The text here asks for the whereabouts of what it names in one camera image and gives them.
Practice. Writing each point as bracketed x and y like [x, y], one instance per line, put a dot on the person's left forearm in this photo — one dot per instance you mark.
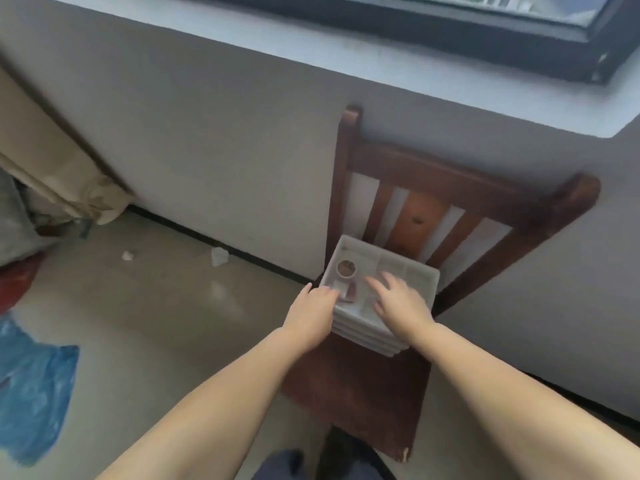
[210, 414]

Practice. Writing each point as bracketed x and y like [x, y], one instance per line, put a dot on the dark window frame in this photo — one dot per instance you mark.
[450, 34]

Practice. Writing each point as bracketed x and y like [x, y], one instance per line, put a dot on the pink blush pan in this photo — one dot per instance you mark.
[351, 293]

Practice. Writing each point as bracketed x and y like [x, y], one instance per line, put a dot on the person's grey trousers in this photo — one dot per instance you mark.
[345, 459]

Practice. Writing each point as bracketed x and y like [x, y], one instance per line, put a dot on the red bag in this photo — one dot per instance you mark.
[15, 284]

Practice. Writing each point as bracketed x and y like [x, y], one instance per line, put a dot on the grey bag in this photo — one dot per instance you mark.
[15, 229]

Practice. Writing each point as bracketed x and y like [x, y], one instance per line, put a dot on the beige fabric bundle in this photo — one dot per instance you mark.
[60, 179]

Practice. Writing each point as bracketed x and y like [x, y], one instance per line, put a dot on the person's right hand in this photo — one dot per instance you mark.
[402, 307]

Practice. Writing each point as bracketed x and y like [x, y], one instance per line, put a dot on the dark wooden stool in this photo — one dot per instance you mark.
[350, 384]

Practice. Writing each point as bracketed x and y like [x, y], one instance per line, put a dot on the person's left hand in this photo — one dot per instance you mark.
[310, 314]

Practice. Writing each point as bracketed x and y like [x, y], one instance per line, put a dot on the blue plastic bag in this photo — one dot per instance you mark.
[35, 389]

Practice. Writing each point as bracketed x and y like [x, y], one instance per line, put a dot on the large crumpled white paper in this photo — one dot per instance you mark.
[219, 256]

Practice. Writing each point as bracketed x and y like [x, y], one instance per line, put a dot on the round white cosmetic jar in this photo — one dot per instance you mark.
[346, 268]

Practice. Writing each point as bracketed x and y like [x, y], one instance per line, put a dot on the small crumpled white paper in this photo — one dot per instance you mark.
[127, 255]

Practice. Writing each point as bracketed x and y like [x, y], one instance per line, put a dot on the person's right forearm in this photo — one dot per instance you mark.
[510, 404]

